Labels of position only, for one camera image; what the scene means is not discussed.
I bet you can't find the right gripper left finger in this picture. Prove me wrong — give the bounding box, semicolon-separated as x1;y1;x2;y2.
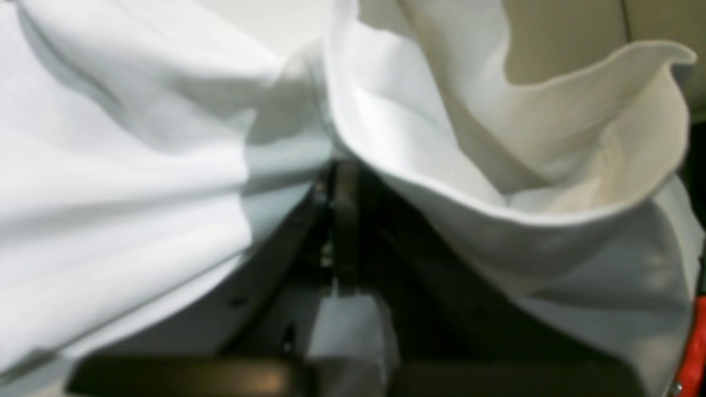
66;161;360;396

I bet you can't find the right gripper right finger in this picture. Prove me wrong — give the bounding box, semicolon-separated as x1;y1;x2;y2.
357;168;645;396

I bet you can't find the white t-shirt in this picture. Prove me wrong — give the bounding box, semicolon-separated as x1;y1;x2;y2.
2;1;704;396

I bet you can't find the red handled tool left edge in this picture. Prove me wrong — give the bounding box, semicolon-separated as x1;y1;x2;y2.
669;294;705;396

